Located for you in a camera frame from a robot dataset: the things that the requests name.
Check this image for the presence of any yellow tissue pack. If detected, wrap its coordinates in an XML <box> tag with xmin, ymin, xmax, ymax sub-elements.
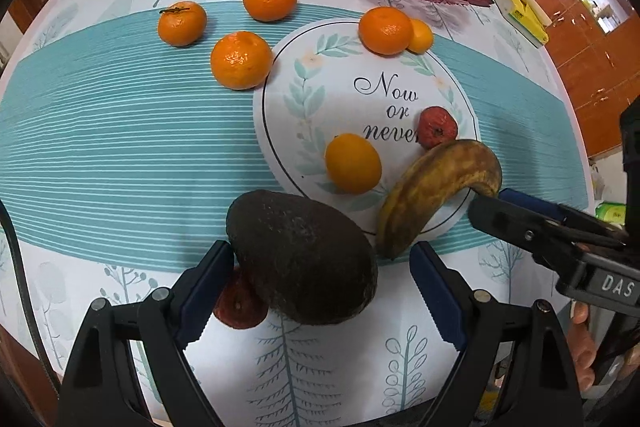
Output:
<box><xmin>495</xmin><ymin>0</ymin><xmax>550</xmax><ymax>48</ymax></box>

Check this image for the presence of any person's right hand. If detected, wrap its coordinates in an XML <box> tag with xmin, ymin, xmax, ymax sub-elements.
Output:
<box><xmin>569</xmin><ymin>301</ymin><xmax>601</xmax><ymax>392</ymax></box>

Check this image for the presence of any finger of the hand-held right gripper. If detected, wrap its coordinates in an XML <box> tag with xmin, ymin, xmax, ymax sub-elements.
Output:
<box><xmin>468</xmin><ymin>196</ymin><xmax>626</xmax><ymax>270</ymax></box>
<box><xmin>499</xmin><ymin>188</ymin><xmax>628</xmax><ymax>235</ymax></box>

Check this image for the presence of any dark avocado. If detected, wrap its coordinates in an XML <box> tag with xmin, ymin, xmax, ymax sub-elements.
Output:
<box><xmin>226</xmin><ymin>189</ymin><xmax>379</xmax><ymax>326</ymax></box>

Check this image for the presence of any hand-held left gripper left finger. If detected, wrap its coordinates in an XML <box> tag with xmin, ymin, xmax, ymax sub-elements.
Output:
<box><xmin>60</xmin><ymin>239</ymin><xmax>236</xmax><ymax>427</ymax></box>

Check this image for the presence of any smooth oval orange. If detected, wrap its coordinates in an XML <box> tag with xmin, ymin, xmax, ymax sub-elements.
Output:
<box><xmin>325</xmin><ymin>133</ymin><xmax>383</xmax><ymax>195</ymax></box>

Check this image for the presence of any brown spotted banana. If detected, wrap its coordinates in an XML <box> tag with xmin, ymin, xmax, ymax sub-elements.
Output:
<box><xmin>376</xmin><ymin>139</ymin><xmax>503</xmax><ymax>260</ymax></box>

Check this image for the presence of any small orange mandarin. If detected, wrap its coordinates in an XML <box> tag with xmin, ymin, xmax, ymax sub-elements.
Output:
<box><xmin>406</xmin><ymin>19</ymin><xmax>435</xmax><ymax>55</ymax></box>

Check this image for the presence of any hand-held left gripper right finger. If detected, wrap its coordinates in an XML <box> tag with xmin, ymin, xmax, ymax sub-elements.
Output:
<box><xmin>409</xmin><ymin>241</ymin><xmax>583</xmax><ymax>427</ymax></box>

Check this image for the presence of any wooden cabinet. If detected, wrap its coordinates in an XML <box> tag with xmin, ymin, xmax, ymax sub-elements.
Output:
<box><xmin>530</xmin><ymin>0</ymin><xmax>640</xmax><ymax>158</ymax></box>

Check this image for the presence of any small red fruit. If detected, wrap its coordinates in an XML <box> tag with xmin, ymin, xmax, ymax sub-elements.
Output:
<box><xmin>214</xmin><ymin>264</ymin><xmax>269</xmax><ymax>330</ymax></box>
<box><xmin>417</xmin><ymin>106</ymin><xmax>459</xmax><ymax>150</ymax></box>

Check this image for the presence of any green yellow packet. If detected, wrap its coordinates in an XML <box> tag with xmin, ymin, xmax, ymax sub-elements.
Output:
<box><xmin>595</xmin><ymin>202</ymin><xmax>631</xmax><ymax>228</ymax></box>

